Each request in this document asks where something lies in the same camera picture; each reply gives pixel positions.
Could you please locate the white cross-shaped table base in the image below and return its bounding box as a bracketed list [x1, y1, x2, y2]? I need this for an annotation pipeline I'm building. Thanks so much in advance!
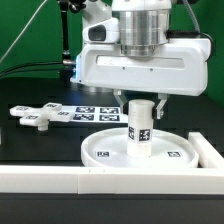
[10, 102, 75, 131]

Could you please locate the white marker sheet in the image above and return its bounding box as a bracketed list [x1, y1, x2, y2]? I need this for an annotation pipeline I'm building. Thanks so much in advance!
[62, 106, 128, 124]

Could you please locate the grey cable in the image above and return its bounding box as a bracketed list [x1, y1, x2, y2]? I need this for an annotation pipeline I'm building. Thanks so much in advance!
[0, 0, 48, 64]

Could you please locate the black cable bundle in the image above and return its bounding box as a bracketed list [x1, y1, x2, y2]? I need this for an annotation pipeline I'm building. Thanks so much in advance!
[0, 60, 65, 79]

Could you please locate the white round table top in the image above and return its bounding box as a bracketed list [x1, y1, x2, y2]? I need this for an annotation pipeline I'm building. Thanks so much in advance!
[81, 127, 199, 169]

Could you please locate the white fence bar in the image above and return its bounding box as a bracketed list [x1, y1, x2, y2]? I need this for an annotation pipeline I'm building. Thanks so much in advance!
[188, 132, 224, 169]
[0, 165, 224, 195]

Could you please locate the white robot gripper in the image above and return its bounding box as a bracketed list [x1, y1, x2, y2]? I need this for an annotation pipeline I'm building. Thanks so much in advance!
[71, 38, 211, 119]

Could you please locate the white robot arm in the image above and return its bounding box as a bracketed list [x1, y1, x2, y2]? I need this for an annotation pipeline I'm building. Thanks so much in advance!
[71, 0, 214, 119]

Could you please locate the black camera stand pole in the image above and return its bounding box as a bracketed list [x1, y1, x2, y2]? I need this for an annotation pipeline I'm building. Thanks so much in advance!
[57, 0, 86, 81]

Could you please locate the white right fence bar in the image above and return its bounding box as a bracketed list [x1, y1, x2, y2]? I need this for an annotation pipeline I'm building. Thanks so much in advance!
[188, 132, 224, 169]

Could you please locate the white front fence bar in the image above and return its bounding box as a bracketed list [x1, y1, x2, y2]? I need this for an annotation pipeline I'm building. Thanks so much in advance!
[0, 165, 224, 195]

